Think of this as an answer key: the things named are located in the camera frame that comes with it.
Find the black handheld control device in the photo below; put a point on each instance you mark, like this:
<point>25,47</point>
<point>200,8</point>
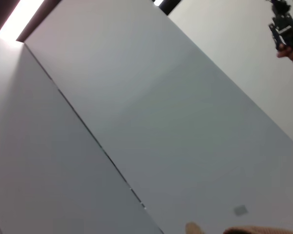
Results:
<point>282,23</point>

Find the khaki canvas food bag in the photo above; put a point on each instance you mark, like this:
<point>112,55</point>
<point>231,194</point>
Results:
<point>258,230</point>

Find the bright ceiling light strip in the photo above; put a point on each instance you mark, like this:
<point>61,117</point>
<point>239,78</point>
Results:
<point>20,18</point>

